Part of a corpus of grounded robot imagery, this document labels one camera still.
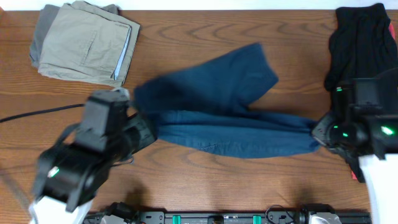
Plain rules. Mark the black garment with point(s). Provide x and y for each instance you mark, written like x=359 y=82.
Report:
x=361 y=46

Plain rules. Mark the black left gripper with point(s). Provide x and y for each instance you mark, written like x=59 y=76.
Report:
x=145 y=130

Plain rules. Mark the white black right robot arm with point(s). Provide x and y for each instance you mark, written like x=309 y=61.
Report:
x=361 y=127

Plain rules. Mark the grey folded garment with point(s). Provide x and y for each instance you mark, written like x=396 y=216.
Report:
x=42 y=34

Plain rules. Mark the navy blue shorts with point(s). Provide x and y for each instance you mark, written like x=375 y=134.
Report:
x=206 y=107

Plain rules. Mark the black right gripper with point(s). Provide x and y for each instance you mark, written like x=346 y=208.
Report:
x=319 y=132

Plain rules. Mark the khaki folded trousers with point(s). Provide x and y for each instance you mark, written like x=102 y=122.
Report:
x=115 y=79

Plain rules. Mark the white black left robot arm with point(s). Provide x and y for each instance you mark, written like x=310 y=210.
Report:
x=70 y=173

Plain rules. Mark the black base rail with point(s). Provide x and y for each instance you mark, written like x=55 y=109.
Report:
x=121 y=213

